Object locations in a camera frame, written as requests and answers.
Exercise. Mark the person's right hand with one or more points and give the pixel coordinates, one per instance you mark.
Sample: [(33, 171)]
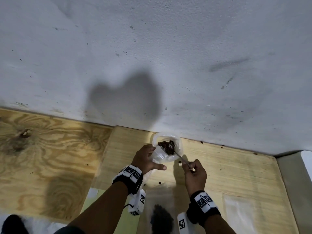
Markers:
[(196, 177)]

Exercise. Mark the person's left hand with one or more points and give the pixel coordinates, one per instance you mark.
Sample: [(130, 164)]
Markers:
[(142, 159)]

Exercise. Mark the clear zip plastic bag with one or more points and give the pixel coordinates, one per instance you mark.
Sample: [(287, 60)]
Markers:
[(159, 154), (158, 194)]

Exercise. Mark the metal spoon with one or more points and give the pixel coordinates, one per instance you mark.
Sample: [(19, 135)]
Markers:
[(181, 159)]

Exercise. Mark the brown coffee beans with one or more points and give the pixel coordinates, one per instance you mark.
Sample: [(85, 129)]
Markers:
[(164, 144)]

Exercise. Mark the stack of plastic bags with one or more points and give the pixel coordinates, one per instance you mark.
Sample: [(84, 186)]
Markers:
[(239, 214)]

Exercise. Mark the person's left forearm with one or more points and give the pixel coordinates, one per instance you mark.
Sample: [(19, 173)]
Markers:
[(102, 212)]

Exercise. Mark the person's dark green shirt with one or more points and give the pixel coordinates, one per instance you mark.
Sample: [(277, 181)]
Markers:
[(68, 230)]

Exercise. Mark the black left wristband with markers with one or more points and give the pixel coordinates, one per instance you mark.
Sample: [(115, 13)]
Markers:
[(128, 181)]

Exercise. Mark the black wristband with markers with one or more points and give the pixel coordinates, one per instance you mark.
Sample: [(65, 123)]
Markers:
[(128, 181), (204, 209)]

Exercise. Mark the black right wristband with markers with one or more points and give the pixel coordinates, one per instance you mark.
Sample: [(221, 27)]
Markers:
[(204, 209)]

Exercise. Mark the translucent plastic bowl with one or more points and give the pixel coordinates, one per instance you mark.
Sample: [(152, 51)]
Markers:
[(179, 146)]

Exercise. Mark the yellow-green backing sheet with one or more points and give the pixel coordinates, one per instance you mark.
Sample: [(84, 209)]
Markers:
[(126, 224)]

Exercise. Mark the plywood board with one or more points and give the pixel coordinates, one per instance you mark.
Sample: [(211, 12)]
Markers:
[(48, 163)]

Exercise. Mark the white table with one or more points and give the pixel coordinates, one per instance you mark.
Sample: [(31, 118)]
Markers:
[(297, 182)]

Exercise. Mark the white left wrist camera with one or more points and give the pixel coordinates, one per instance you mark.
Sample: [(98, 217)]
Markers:
[(136, 203)]

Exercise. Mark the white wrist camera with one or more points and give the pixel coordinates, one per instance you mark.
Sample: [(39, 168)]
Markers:
[(185, 224), (136, 203)]

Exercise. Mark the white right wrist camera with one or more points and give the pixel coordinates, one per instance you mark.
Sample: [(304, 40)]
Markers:
[(185, 224)]

